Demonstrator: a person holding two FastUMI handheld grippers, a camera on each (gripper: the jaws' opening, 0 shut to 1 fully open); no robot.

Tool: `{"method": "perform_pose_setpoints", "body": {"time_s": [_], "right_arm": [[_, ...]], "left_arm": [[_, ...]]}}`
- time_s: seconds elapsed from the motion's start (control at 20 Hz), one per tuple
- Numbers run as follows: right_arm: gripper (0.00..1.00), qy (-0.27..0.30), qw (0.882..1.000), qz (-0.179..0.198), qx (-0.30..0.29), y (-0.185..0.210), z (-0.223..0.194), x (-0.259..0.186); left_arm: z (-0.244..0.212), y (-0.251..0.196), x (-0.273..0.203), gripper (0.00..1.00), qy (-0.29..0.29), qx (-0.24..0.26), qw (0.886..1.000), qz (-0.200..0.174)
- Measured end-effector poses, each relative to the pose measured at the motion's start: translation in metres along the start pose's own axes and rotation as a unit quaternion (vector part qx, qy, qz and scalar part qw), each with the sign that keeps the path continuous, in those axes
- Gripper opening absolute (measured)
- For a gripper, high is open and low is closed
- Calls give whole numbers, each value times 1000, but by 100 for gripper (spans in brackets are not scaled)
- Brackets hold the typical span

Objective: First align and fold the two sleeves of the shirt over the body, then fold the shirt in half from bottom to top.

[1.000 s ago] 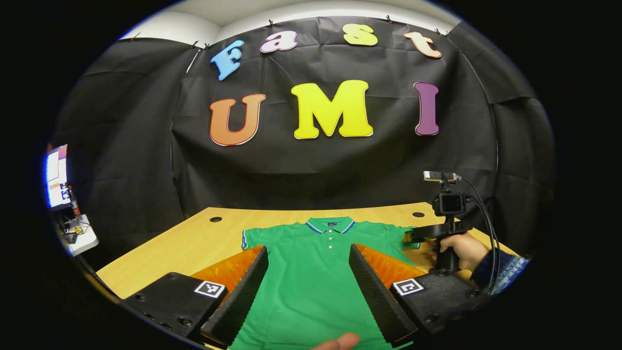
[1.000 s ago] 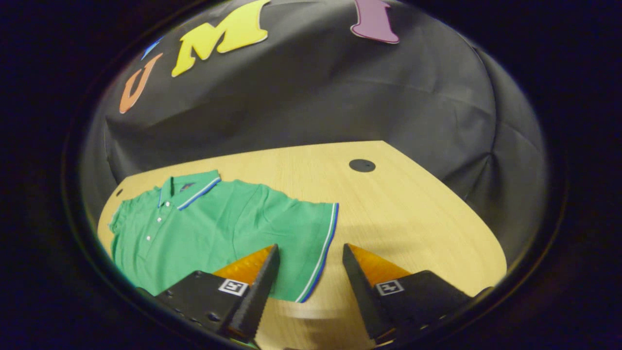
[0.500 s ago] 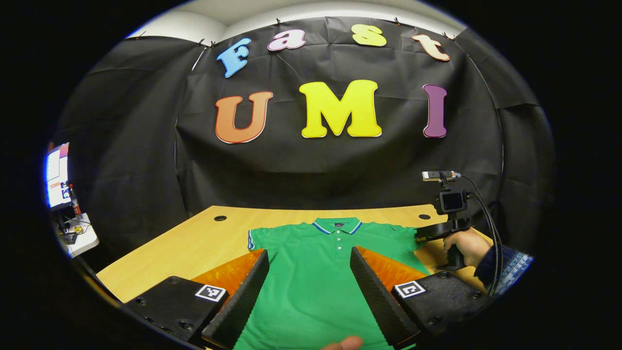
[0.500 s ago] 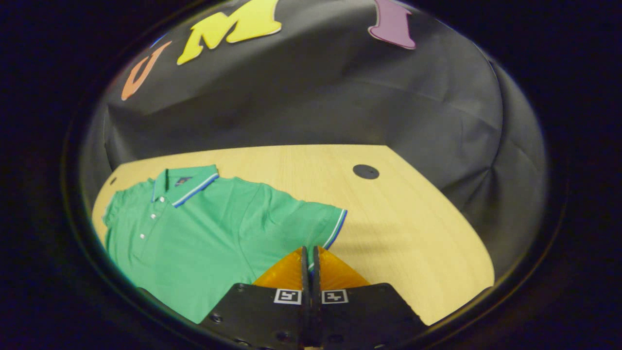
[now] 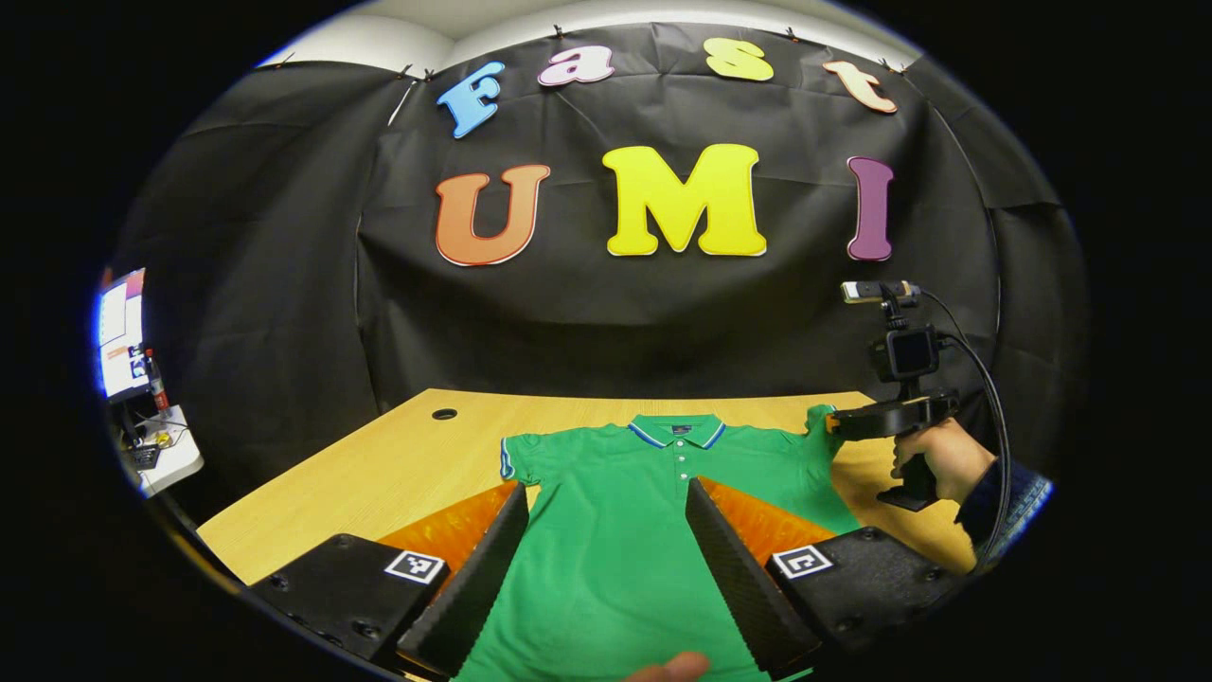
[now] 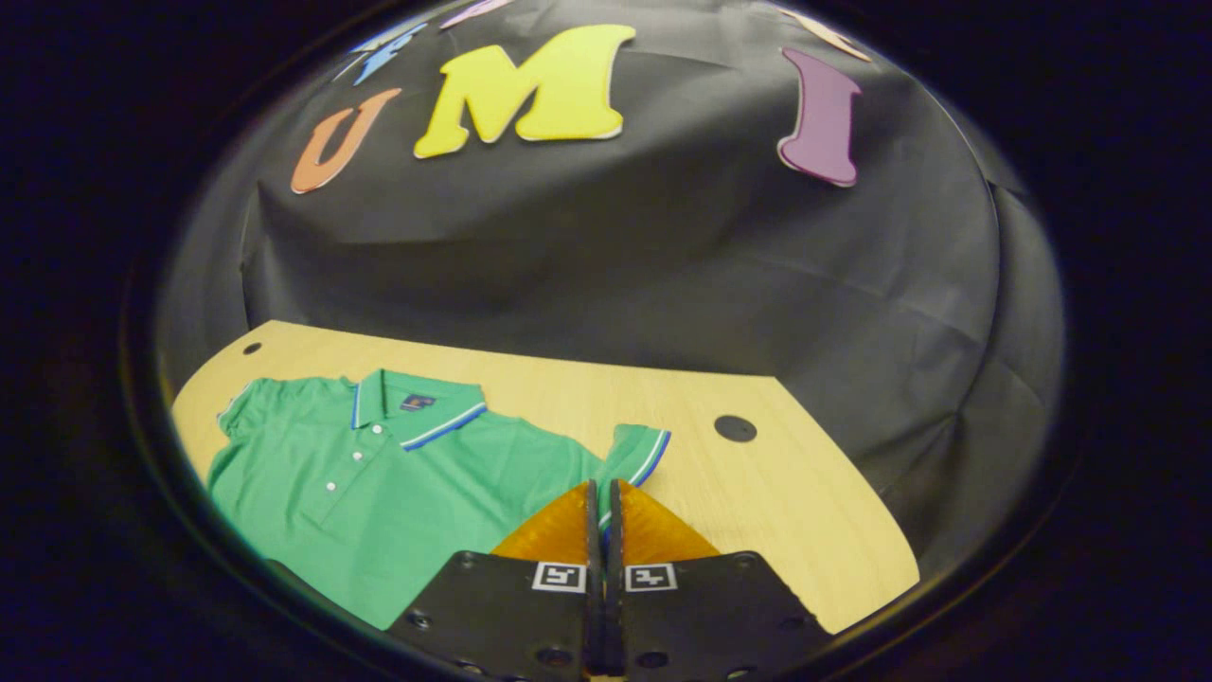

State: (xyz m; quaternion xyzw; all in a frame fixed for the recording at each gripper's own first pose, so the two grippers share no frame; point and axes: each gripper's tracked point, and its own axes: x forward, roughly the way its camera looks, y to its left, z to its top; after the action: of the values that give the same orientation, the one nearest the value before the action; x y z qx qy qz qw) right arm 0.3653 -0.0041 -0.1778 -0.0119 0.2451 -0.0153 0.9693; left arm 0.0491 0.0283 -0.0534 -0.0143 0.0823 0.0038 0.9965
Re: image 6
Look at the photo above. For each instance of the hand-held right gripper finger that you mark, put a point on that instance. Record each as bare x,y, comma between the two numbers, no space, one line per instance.
614,530
594,530

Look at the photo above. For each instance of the green T-shirt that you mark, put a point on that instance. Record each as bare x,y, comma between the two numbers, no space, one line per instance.
379,511

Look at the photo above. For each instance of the black backdrop cloth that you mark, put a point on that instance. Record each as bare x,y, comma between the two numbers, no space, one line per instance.
615,284

